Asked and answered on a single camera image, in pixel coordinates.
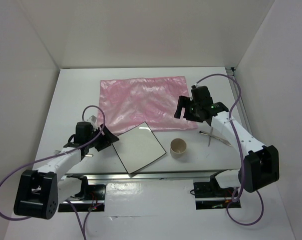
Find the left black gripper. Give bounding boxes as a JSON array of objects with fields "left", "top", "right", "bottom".
[{"left": 86, "top": 123, "right": 119, "bottom": 152}]

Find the pink satin cloth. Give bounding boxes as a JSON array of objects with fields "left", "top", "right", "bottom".
[{"left": 97, "top": 76, "right": 197, "bottom": 135}]

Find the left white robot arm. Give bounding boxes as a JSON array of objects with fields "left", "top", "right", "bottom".
[{"left": 14, "top": 121, "right": 119, "bottom": 220}]

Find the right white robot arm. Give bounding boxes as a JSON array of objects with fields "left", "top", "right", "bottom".
[{"left": 174, "top": 86, "right": 279, "bottom": 196}]

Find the silver spoon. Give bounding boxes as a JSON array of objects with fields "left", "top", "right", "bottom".
[{"left": 208, "top": 127, "right": 213, "bottom": 147}]

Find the square white plate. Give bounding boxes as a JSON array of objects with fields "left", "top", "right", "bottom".
[{"left": 113, "top": 122, "right": 166, "bottom": 174}]

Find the beige cup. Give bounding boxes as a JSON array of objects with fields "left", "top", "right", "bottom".
[{"left": 170, "top": 138, "right": 187, "bottom": 159}]

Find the silver knife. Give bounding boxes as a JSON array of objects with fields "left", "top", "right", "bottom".
[{"left": 199, "top": 130, "right": 232, "bottom": 147}]

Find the silver fork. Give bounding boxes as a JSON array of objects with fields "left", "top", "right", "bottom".
[{"left": 54, "top": 150, "right": 94, "bottom": 158}]

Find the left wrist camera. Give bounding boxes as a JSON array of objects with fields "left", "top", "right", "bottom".
[{"left": 87, "top": 115, "right": 98, "bottom": 130}]

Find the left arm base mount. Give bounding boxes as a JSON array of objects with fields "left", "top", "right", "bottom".
[{"left": 67, "top": 180, "right": 106, "bottom": 213}]

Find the aluminium table rail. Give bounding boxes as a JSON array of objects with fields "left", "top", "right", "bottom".
[{"left": 30, "top": 66, "right": 266, "bottom": 182}]

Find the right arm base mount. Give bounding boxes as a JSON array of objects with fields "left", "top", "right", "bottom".
[{"left": 190, "top": 181, "right": 234, "bottom": 210}]

